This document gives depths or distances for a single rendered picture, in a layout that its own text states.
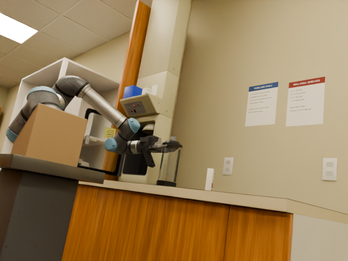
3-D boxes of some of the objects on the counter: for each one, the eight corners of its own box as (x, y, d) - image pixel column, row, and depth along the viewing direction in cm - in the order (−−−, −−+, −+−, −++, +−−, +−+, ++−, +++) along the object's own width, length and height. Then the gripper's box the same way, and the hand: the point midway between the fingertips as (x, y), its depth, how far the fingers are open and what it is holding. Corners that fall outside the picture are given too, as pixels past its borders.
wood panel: (153, 191, 246) (180, 30, 277) (156, 191, 244) (182, 29, 275) (99, 181, 214) (136, 1, 245) (101, 181, 211) (139, -1, 243)
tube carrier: (180, 187, 163) (186, 147, 168) (169, 184, 154) (176, 142, 159) (162, 185, 169) (169, 146, 174) (151, 182, 160) (158, 141, 165)
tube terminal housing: (145, 189, 230) (162, 90, 247) (176, 193, 207) (192, 84, 224) (117, 184, 214) (137, 78, 231) (147, 187, 191) (167, 70, 208)
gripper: (133, 134, 172) (165, 131, 162) (149, 141, 185) (180, 139, 174) (131, 149, 170) (163, 148, 159) (147, 156, 182) (178, 155, 172)
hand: (170, 148), depth 166 cm, fingers closed on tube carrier, 9 cm apart
